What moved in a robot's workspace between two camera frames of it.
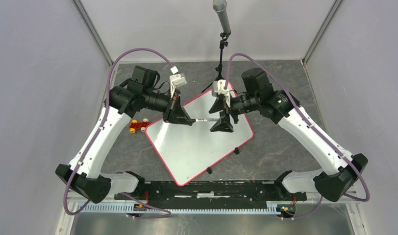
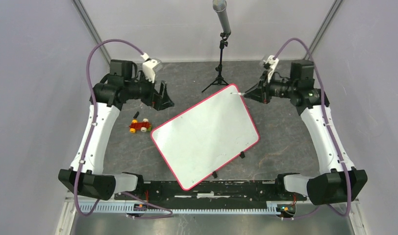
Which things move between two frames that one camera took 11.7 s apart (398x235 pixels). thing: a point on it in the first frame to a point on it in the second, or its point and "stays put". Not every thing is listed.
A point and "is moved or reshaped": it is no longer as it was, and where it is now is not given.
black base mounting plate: [246, 191] stays put
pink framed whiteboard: [188, 150] is moved or reshaped
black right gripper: [224, 124] to [261, 91]
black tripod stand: [222, 43] stays put
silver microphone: [219, 6] stays put
